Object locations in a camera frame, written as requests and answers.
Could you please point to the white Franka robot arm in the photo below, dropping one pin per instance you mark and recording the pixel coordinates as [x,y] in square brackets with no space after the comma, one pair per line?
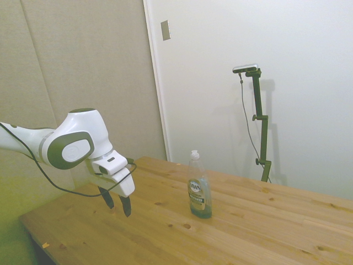
[74,132]

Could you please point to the grey wall switch plate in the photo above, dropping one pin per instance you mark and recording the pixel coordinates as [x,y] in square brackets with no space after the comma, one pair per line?
[165,30]

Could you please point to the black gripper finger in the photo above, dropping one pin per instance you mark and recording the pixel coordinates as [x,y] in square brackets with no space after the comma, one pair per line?
[108,198]
[127,206]

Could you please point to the clear dish soap bottle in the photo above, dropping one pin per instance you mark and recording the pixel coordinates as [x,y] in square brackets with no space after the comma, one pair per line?
[199,190]

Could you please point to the silver exterior camera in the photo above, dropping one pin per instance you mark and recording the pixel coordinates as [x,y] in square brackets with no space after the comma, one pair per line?
[245,68]

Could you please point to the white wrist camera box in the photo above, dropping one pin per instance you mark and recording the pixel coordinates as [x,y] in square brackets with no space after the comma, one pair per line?
[110,163]

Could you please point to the dark green camera stand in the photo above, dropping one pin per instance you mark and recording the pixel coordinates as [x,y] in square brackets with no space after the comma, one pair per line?
[261,124]

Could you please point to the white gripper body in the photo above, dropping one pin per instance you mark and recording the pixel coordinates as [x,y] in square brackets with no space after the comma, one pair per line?
[124,185]

